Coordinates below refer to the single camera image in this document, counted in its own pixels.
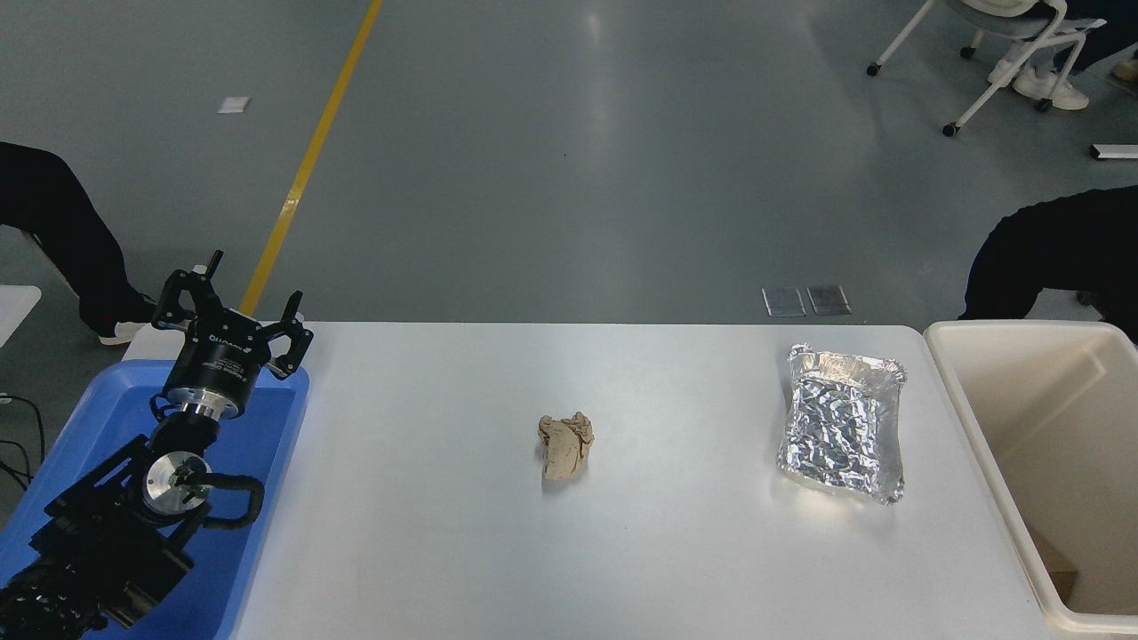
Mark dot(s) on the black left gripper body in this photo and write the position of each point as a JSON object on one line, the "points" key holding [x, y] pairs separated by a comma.
{"points": [[218, 356]]}

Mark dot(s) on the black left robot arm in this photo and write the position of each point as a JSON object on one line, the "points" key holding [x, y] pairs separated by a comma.
{"points": [[98, 542]]}

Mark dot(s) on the blue plastic tray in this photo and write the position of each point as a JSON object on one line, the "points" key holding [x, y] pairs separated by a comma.
{"points": [[267, 427]]}

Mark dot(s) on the white side table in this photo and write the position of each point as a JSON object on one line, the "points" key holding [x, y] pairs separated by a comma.
{"points": [[16, 307]]}

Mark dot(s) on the crumpled tan paper ball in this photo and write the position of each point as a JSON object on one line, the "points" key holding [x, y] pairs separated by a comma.
{"points": [[565, 446]]}

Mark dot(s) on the grey floor plate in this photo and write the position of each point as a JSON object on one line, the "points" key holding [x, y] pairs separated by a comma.
{"points": [[829, 300], [784, 302]]}

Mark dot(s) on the silver foil tray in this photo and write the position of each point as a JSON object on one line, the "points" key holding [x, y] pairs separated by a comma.
{"points": [[840, 427]]}

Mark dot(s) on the large pale bin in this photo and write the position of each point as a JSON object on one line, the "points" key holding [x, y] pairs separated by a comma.
{"points": [[1067, 444]]}

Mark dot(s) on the white wheeled chair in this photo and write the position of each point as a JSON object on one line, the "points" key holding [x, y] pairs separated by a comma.
{"points": [[1013, 22]]}

